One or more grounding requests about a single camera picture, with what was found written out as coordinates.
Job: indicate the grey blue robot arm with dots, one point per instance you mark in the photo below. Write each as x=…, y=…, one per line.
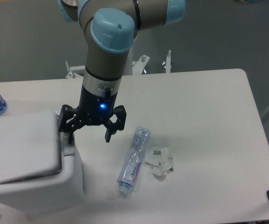
x=109, y=28

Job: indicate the white push-lid trash can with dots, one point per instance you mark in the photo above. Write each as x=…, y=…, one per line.
x=40, y=168

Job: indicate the clear empty plastic bottle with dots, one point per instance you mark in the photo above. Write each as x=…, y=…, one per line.
x=135, y=156

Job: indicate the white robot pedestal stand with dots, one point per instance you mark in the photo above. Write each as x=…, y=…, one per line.
x=137, y=68

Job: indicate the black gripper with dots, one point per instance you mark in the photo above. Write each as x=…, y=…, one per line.
x=93, y=110

